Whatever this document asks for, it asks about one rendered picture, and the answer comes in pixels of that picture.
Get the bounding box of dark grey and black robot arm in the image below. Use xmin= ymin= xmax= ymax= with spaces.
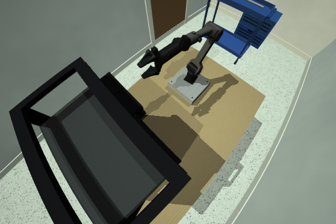
xmin=163 ymin=21 xmax=224 ymax=84

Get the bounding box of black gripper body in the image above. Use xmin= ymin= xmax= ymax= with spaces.
xmin=151 ymin=46 xmax=170 ymax=72

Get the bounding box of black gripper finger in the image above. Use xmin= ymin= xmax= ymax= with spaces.
xmin=141 ymin=65 xmax=160 ymax=79
xmin=137 ymin=49 xmax=157 ymax=68

